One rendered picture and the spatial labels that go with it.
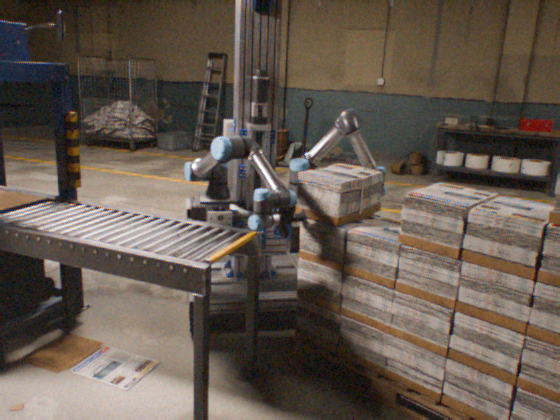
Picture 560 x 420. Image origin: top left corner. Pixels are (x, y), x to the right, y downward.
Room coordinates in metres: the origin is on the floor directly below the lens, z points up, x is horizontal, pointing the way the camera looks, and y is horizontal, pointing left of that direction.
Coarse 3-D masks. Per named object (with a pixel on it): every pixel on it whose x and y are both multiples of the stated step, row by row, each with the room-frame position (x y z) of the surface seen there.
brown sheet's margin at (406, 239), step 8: (400, 240) 2.20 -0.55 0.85; (408, 240) 2.17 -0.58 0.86; (416, 240) 2.14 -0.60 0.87; (424, 240) 2.12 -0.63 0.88; (424, 248) 2.12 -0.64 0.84; (432, 248) 2.09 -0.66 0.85; (440, 248) 2.07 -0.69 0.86; (448, 248) 2.05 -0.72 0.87; (448, 256) 2.04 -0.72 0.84; (456, 256) 2.02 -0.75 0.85
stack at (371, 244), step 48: (336, 240) 2.42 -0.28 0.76; (384, 240) 2.25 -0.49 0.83; (336, 288) 2.40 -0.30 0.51; (384, 288) 2.23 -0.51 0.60; (432, 288) 2.08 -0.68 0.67; (480, 288) 1.95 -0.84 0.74; (528, 288) 1.84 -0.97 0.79; (336, 336) 2.39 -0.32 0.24; (384, 336) 2.21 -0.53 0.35; (432, 336) 2.06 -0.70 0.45; (480, 336) 1.93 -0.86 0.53; (384, 384) 2.19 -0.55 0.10; (432, 384) 2.04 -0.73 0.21; (480, 384) 1.91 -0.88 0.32
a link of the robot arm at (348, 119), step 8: (344, 112) 3.03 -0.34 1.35; (352, 112) 3.03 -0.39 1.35; (344, 120) 2.99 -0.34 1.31; (352, 120) 2.98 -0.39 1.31; (344, 128) 2.98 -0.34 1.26; (352, 128) 2.96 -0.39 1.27; (360, 128) 3.01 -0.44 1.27; (352, 136) 2.97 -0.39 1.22; (360, 136) 2.97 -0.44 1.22; (352, 144) 2.98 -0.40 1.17; (360, 144) 2.95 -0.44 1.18; (360, 152) 2.95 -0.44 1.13; (368, 152) 2.96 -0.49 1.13; (360, 160) 2.97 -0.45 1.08; (368, 160) 2.94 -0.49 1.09; (368, 168) 2.94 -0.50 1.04; (376, 168) 2.94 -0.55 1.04
